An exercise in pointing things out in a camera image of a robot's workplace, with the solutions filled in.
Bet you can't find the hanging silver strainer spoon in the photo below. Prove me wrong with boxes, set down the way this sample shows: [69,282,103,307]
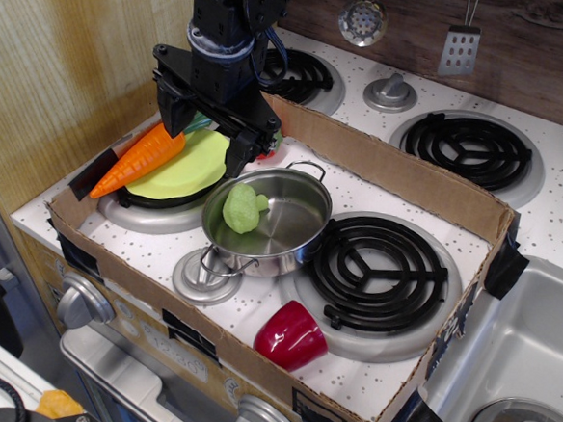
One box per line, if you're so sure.
[337,0,389,48]

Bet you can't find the black burner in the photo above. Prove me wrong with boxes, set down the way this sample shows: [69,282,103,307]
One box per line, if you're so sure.
[263,48,345,116]
[287,206,469,370]
[389,109,546,208]

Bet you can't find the silver knob at back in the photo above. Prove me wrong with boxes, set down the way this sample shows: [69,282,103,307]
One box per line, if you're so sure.
[362,73,418,114]

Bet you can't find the red toy bell pepper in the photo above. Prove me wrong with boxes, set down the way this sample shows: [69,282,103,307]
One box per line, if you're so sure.
[253,301,329,371]

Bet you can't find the front left burner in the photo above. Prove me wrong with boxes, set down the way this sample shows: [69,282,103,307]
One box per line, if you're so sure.
[97,186,214,235]

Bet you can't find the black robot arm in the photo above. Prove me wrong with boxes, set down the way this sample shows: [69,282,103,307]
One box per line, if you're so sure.
[153,0,289,178]

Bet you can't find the silver sink basin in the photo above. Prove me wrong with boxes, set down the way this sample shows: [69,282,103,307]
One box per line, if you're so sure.
[425,257,563,422]

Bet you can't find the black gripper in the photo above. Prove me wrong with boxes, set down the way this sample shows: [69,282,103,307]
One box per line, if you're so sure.
[152,44,281,178]

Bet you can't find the yellow-green round plate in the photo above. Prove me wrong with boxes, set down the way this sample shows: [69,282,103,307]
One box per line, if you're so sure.
[125,129,229,200]

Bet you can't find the green toy broccoli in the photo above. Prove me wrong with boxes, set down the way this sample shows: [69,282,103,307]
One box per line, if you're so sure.
[223,183,269,234]

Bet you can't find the back left black burner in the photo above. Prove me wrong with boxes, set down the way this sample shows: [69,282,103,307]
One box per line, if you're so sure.
[263,48,345,116]

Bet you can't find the left silver oven knob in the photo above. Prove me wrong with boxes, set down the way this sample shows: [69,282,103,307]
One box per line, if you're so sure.
[57,273,115,330]

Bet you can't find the red green toy vegetable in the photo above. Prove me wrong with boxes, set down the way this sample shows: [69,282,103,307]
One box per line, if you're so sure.
[257,130,283,160]

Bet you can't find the hanging silver spatula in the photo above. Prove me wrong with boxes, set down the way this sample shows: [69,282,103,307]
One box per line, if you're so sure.
[437,0,482,77]

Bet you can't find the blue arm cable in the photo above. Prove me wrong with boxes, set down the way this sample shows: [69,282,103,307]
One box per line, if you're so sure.
[255,24,292,90]

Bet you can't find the back right black burner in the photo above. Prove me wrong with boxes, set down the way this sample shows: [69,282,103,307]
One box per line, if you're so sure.
[389,109,546,208]

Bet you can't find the orange object at bottom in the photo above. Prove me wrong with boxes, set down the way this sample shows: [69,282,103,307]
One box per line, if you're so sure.
[36,389,85,419]

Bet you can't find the brown cardboard fence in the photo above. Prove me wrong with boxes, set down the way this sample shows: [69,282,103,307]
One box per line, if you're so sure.
[49,95,519,422]

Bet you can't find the front right black burner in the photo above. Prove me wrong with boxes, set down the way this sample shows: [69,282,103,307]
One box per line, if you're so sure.
[287,206,469,370]

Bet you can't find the small steel pan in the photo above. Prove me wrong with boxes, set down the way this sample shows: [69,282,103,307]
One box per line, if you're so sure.
[202,162,333,277]

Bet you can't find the silver knob inside fence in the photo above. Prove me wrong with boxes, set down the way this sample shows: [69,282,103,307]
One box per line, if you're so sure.
[172,247,242,306]

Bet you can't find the orange toy carrot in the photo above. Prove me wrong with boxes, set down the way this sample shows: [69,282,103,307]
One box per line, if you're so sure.
[90,122,186,198]

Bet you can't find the silver oven door handle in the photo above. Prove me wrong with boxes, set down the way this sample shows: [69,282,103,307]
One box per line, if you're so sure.
[53,323,235,422]

